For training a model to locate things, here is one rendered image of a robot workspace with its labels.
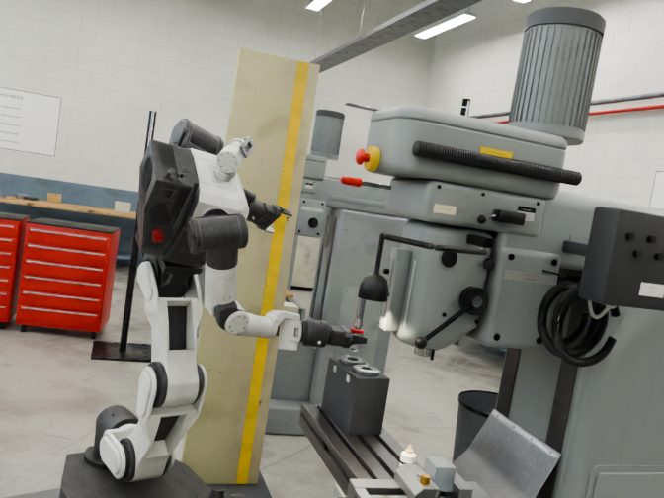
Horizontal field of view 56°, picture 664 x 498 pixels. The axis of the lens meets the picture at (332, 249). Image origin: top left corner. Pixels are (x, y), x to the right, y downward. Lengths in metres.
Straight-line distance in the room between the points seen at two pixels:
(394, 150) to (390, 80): 10.01
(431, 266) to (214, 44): 9.36
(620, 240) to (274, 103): 2.16
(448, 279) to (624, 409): 0.61
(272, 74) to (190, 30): 7.47
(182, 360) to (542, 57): 1.35
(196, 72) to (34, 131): 2.61
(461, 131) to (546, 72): 0.32
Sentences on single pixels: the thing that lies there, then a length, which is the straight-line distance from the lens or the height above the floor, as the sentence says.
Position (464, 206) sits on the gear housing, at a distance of 1.52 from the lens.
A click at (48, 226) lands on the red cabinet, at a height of 0.98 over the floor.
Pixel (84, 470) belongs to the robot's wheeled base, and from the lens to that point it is 2.47.
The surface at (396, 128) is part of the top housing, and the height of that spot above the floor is 1.83.
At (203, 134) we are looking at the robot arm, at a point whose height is 1.78.
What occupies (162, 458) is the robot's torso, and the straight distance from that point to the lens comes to 2.23.
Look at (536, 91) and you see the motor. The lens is 1.71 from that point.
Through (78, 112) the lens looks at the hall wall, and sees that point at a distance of 10.47.
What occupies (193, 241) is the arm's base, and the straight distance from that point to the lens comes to 1.67.
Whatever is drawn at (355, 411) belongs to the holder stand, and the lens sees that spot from 2.01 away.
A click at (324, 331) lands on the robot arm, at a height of 1.22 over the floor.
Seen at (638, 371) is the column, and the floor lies 1.33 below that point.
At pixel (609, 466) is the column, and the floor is 1.07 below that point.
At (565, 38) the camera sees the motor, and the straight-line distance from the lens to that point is 1.74.
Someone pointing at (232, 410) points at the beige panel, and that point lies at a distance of 3.44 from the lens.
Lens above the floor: 1.66
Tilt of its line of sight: 5 degrees down
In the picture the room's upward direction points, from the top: 9 degrees clockwise
